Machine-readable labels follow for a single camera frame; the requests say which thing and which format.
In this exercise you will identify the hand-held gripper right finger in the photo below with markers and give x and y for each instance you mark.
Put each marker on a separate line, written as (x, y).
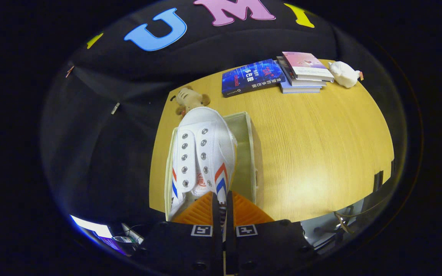
(229, 241)

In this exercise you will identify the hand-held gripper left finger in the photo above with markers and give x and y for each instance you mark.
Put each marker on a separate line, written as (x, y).
(217, 241)

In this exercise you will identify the beige fabric storage box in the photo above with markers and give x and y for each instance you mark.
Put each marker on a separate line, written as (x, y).
(244, 153)

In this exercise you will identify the white canvas shoe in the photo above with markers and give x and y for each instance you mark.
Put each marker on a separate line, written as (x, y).
(209, 122)

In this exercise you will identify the white flat device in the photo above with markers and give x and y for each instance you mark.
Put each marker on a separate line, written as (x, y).
(133, 234)

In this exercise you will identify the green label plastic bottle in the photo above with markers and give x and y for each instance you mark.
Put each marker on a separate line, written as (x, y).
(126, 239)

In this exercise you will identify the computer monitor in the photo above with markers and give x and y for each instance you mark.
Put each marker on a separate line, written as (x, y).
(94, 230)

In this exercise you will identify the brown plush dog toy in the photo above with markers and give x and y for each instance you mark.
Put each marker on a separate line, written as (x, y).
(190, 99)

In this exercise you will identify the black backdrop cloth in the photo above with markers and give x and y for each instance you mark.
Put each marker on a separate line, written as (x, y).
(102, 134)

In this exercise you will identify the dark blue book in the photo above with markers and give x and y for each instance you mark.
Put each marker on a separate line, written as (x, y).
(251, 78)

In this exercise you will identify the silver cloth clip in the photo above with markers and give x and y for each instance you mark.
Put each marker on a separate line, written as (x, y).
(115, 108)

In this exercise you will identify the pink cover book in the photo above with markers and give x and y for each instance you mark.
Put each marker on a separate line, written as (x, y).
(305, 65)

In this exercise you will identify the white plush toy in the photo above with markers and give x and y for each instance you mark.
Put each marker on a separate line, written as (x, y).
(343, 74)

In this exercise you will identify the copper cloth clip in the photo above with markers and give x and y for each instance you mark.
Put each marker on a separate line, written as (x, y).
(69, 71)

